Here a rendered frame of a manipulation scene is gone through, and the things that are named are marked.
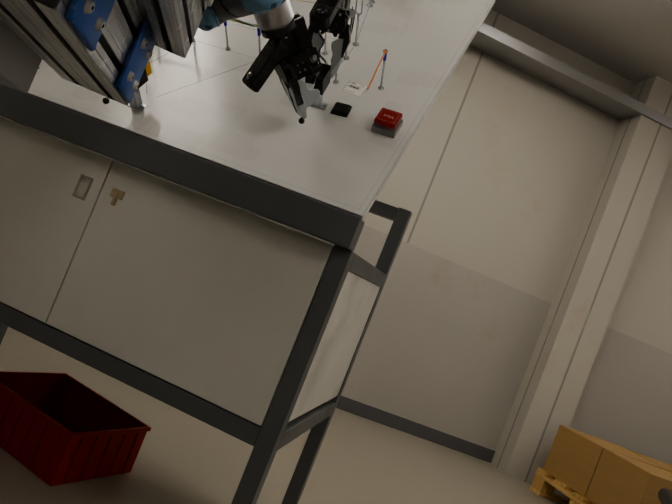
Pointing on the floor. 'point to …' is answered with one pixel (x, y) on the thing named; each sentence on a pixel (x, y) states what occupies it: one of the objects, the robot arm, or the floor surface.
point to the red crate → (65, 428)
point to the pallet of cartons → (599, 472)
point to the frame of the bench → (190, 403)
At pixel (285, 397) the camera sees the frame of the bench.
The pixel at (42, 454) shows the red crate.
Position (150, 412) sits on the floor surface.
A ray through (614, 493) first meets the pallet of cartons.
